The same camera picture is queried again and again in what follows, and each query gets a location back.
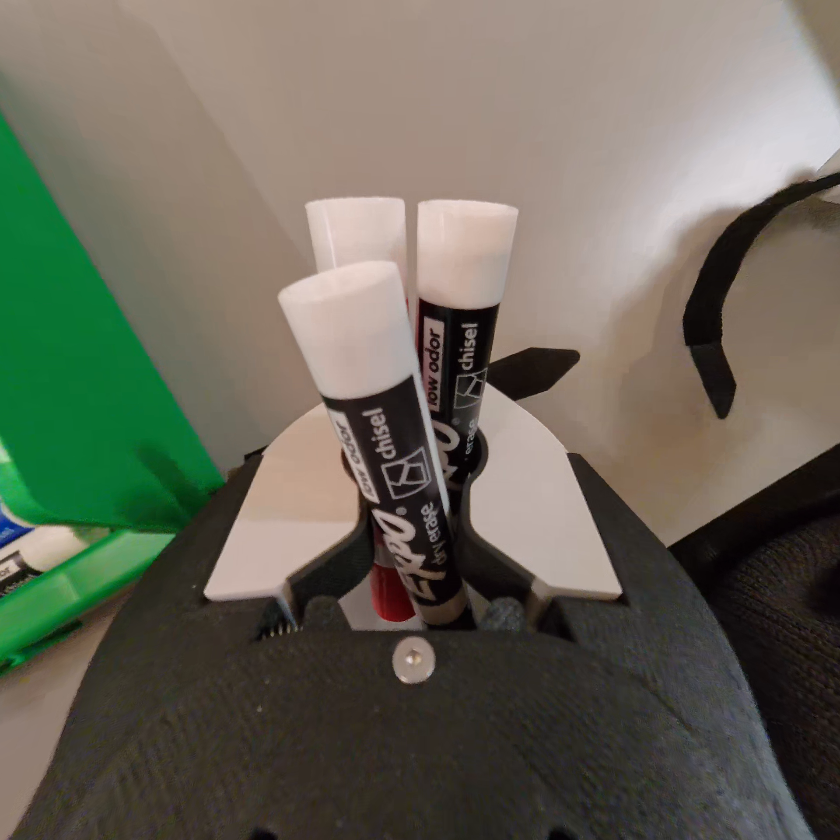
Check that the green plastic bin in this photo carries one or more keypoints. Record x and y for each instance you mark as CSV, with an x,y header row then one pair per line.
x,y
79,604
85,328

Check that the black dry erase marker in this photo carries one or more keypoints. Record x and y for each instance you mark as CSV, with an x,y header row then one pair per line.
x,y
348,328
466,249

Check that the black knit sleeve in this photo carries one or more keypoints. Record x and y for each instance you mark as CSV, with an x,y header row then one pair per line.
x,y
787,623

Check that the light grey desk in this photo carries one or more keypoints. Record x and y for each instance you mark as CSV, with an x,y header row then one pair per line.
x,y
459,98

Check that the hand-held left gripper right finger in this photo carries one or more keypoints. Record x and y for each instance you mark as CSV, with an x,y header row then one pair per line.
x,y
551,525

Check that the blue label marker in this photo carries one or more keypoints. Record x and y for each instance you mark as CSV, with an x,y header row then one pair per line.
x,y
13,499

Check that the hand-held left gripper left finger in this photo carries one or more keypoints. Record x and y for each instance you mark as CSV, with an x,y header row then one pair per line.
x,y
275,525

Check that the black label marker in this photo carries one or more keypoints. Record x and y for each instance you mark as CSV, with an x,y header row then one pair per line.
x,y
59,548

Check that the red dry erase marker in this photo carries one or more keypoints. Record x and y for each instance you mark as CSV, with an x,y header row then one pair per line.
x,y
354,226

